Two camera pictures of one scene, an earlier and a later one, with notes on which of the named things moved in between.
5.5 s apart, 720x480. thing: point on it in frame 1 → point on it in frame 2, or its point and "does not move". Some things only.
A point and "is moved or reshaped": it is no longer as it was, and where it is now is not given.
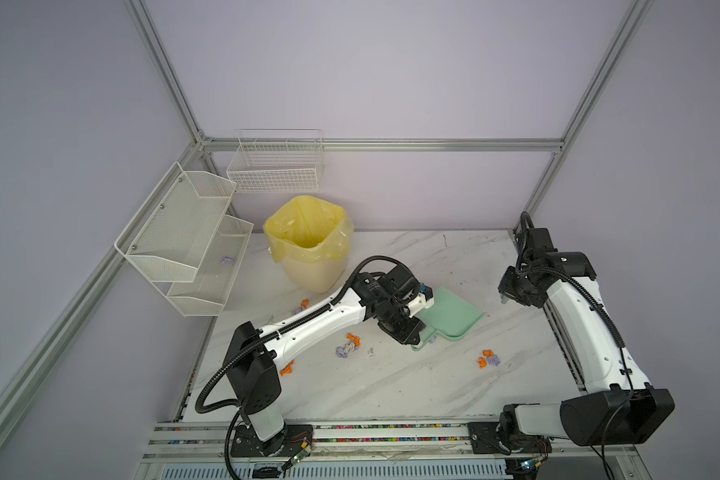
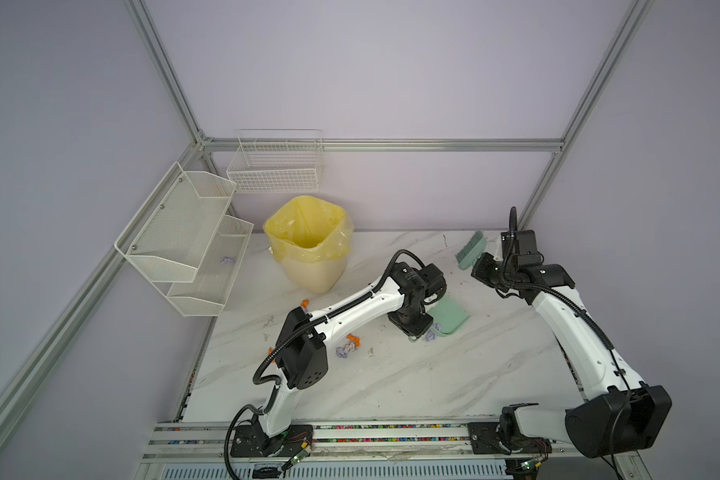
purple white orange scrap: (352, 346) does not move
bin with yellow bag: (311, 239) does not move
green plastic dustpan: (450, 316) is moved or reshaped
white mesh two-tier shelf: (183, 242) does not move
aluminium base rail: (391, 450) does not move
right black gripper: (504, 288) → (478, 269)
